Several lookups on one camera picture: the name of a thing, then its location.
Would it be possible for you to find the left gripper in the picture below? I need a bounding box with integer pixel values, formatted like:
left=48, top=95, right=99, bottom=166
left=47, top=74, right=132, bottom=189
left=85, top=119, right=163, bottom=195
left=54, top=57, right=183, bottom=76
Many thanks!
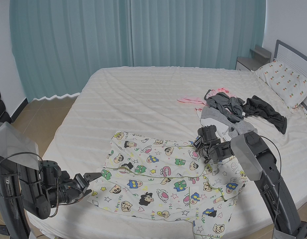
left=59, top=172, right=103, bottom=204

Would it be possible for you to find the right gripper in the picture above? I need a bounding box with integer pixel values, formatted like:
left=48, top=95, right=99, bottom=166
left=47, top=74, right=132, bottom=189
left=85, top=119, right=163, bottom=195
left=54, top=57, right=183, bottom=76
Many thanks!
left=193, top=136, right=209, bottom=159

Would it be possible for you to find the white printed pyjama top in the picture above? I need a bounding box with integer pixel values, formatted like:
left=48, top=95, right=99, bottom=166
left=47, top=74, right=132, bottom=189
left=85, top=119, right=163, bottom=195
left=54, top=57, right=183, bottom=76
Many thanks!
left=87, top=131, right=248, bottom=239

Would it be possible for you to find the bed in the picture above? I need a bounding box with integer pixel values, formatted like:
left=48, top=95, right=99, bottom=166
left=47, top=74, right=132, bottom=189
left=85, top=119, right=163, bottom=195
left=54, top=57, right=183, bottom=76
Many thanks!
left=27, top=39, right=307, bottom=239

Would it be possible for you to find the grey and white garment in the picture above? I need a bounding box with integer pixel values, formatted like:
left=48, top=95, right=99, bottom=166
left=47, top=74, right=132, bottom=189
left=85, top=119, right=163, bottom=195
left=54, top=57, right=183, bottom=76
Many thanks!
left=200, top=106, right=257, bottom=141

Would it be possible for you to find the pink garment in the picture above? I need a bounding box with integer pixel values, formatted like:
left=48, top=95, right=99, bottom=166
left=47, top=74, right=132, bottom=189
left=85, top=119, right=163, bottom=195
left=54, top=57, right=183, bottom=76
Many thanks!
left=177, top=86, right=237, bottom=109

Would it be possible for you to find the dark grey garment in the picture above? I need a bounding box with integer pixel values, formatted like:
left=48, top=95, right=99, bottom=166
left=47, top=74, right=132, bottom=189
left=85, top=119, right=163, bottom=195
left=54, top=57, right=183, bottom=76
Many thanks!
left=205, top=92, right=246, bottom=123

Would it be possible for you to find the black garment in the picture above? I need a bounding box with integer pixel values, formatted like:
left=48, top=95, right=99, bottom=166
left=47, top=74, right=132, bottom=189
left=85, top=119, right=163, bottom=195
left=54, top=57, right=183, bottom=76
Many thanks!
left=243, top=95, right=288, bottom=134

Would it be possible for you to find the grey bedside table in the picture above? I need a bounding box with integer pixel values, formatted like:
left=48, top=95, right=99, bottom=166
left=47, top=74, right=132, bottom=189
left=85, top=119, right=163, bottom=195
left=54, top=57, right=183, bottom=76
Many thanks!
left=236, top=44, right=272, bottom=71

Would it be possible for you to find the white printed pillow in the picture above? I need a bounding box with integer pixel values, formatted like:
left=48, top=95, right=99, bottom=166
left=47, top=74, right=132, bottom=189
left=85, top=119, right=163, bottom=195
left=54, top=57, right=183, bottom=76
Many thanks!
left=255, top=59, right=307, bottom=113

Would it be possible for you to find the black chest of drawers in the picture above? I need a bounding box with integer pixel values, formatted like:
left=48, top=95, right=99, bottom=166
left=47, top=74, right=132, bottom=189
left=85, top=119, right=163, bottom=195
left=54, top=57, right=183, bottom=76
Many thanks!
left=0, top=87, right=11, bottom=124

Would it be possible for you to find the blue-green curtain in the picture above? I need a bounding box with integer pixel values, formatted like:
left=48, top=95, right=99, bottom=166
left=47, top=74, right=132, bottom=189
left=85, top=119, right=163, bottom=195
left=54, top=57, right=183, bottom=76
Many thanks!
left=10, top=0, right=133, bottom=102
left=130, top=0, right=267, bottom=71

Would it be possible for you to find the black cable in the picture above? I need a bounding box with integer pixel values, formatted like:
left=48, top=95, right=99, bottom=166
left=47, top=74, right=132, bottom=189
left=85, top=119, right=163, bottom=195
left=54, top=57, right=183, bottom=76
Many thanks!
left=257, top=134, right=284, bottom=235
left=0, top=152, right=44, bottom=170

